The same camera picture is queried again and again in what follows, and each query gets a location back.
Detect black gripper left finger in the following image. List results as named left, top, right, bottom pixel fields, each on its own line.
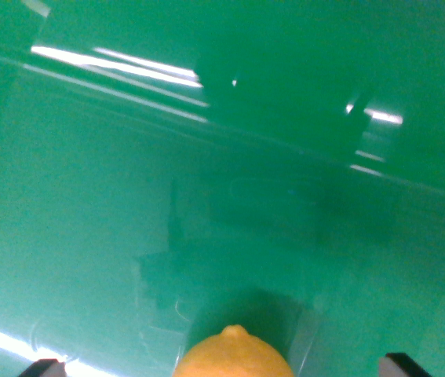
left=18, top=357, right=67, bottom=377

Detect yellow lemon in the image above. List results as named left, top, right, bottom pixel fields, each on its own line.
left=174, top=324, right=296, bottom=377

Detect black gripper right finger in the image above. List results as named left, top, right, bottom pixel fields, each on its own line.
left=378, top=353, right=432, bottom=377

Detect green plastic bin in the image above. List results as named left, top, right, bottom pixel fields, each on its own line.
left=0, top=0, right=445, bottom=377

